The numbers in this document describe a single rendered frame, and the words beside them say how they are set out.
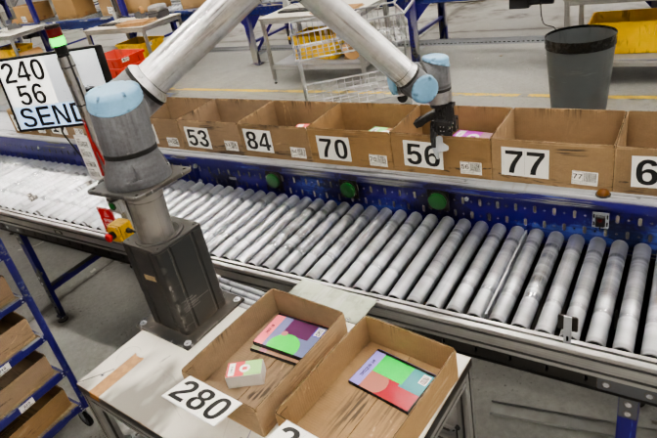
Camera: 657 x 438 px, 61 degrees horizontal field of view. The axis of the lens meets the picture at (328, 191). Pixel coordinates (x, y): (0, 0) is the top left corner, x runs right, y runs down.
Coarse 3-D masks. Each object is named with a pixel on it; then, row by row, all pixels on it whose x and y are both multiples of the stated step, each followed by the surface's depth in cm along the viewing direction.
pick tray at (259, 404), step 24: (264, 312) 174; (288, 312) 176; (312, 312) 168; (336, 312) 161; (240, 336) 167; (336, 336) 158; (192, 360) 153; (216, 360) 160; (240, 360) 163; (264, 360) 161; (312, 360) 150; (216, 384) 156; (264, 384) 153; (288, 384) 143; (240, 408) 138; (264, 408) 137; (264, 432) 138
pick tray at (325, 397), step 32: (352, 352) 154; (416, 352) 150; (448, 352) 142; (320, 384) 145; (448, 384) 139; (288, 416) 136; (320, 416) 140; (352, 416) 138; (384, 416) 136; (416, 416) 128
